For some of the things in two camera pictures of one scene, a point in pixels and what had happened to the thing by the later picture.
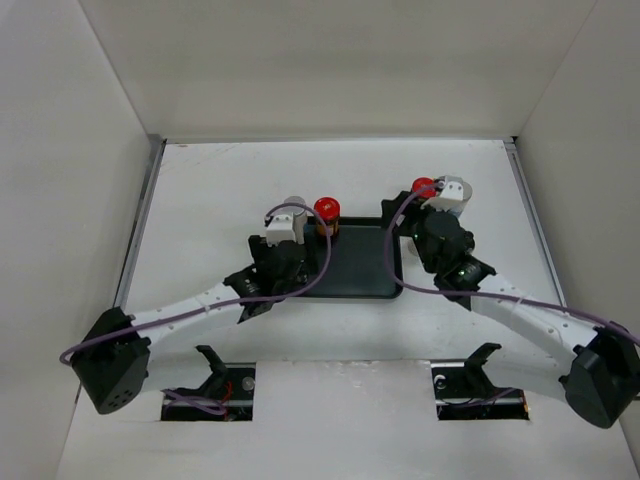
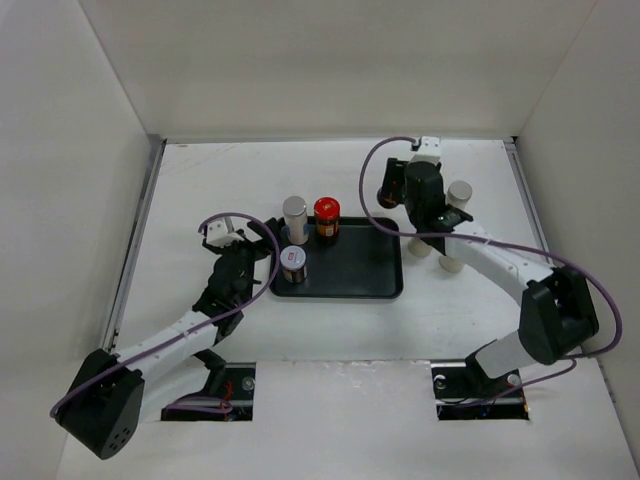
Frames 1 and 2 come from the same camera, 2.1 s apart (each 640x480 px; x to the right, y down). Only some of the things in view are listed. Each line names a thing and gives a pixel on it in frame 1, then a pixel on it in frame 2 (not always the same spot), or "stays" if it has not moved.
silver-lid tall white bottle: x=299 y=217 stays
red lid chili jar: x=330 y=209 stays
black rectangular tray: x=357 y=263 stays
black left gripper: x=260 y=248 to x=262 y=249
